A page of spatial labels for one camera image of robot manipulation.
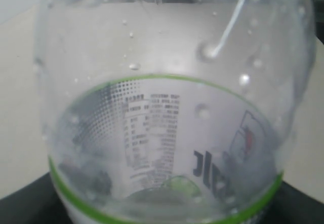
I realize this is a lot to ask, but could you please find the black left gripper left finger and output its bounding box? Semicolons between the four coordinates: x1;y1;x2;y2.
1;173;68;224

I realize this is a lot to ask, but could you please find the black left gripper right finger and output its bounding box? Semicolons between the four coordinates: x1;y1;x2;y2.
260;182;323;224

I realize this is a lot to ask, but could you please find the clear plastic water bottle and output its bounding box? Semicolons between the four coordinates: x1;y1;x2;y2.
34;0;316;223

